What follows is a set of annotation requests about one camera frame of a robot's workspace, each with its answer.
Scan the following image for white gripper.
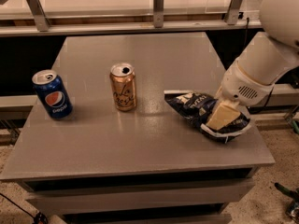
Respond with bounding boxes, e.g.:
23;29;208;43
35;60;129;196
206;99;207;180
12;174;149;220
206;58;275;131

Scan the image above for blue chip bag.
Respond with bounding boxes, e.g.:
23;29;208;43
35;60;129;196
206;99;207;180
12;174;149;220
164;91;250;144

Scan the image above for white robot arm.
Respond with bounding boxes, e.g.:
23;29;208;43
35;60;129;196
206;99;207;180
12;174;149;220
206;0;299;131

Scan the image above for orange La Croix can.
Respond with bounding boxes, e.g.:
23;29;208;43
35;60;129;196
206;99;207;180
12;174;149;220
110;63;137;111

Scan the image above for blue Pepsi can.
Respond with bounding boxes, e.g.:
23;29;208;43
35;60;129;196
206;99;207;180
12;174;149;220
32;70;73;119

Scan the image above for grey drawer cabinet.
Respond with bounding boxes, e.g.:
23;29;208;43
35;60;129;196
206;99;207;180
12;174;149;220
1;33;274;224

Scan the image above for black cable on wall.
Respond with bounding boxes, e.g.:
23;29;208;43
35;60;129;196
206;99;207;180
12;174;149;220
237;15;251;67

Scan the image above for black cable on floor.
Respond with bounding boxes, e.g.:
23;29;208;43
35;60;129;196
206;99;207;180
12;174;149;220
0;191;50;224

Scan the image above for metal rail frame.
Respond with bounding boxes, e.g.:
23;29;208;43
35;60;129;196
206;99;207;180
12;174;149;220
0;0;262;37

